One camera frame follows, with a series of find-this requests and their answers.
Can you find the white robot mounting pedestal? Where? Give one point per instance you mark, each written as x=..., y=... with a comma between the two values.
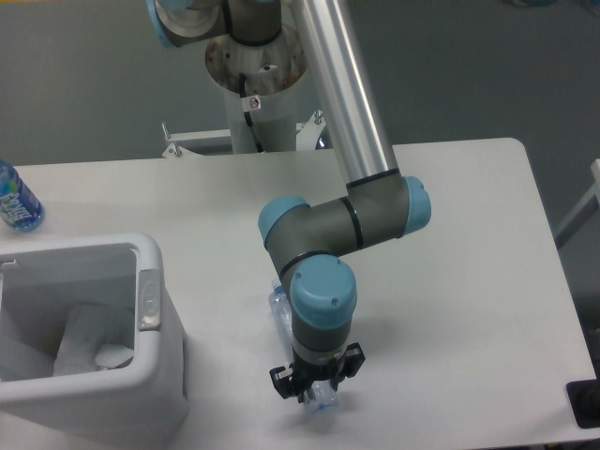
x=259, y=85

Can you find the black clamp at table edge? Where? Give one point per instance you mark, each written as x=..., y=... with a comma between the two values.
x=584, y=400

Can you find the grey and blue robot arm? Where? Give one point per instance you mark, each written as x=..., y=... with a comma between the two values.
x=306, y=242

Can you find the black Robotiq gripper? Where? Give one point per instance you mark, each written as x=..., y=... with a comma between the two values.
x=290, y=381

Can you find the white plastic trash can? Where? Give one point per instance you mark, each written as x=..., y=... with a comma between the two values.
x=137, y=406

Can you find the clear plastic bag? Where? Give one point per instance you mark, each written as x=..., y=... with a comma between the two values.
x=96, y=338

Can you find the white frame at right edge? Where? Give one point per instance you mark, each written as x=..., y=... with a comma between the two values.
x=581, y=212

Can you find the blue labelled water bottle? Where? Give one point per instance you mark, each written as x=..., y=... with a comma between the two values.
x=21, y=210

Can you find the clear plastic bottle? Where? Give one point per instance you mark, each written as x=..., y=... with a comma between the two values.
x=320, y=397

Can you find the white bracket with bolt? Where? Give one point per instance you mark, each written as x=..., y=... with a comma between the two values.
x=313, y=134

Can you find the white left foot bracket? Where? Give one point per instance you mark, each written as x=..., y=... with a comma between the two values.
x=214, y=142

